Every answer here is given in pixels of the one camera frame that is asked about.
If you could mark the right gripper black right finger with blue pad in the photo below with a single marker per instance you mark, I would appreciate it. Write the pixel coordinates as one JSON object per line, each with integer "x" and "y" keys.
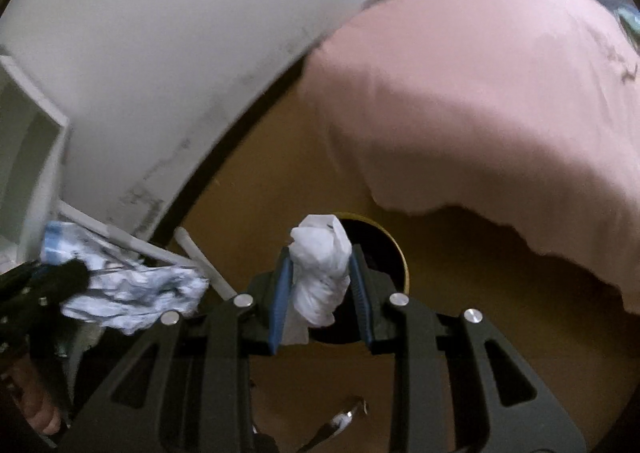
{"x": 459, "y": 384}

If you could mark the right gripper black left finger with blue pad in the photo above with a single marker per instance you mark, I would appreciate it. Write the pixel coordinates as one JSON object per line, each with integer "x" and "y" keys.
{"x": 184, "y": 386}

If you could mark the blue white plastic wrapper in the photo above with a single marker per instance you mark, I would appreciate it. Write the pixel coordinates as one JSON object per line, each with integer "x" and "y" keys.
{"x": 123, "y": 293}

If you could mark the white tissue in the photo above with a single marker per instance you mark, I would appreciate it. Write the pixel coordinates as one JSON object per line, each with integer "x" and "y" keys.
{"x": 320, "y": 251}

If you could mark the black round trash bin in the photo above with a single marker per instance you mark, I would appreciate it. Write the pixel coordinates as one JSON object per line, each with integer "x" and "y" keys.
{"x": 382, "y": 254}

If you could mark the person's left hand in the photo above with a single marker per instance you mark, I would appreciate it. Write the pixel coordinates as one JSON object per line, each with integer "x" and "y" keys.
{"x": 35, "y": 402}

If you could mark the white desk shelf unit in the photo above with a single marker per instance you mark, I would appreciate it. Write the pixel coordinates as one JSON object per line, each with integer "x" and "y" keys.
{"x": 33, "y": 140}

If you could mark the pink bed sheet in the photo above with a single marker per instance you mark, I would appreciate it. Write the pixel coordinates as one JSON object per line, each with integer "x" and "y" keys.
{"x": 523, "y": 111}

